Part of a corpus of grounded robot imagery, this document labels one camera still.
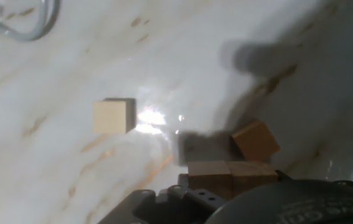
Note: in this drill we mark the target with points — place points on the white marble pattern sheet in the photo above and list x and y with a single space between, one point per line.
70 77

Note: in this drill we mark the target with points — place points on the small wooden cube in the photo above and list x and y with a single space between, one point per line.
255 141
210 179
112 117
254 176

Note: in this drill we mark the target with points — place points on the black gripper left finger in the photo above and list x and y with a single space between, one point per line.
163 208

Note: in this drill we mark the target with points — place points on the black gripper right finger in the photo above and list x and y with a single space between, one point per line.
283 176

